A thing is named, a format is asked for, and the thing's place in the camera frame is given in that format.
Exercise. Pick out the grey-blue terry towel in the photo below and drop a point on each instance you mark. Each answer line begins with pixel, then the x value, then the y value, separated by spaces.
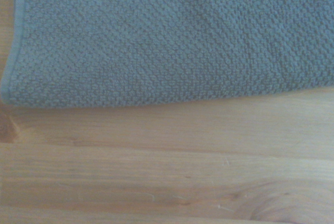
pixel 167 38

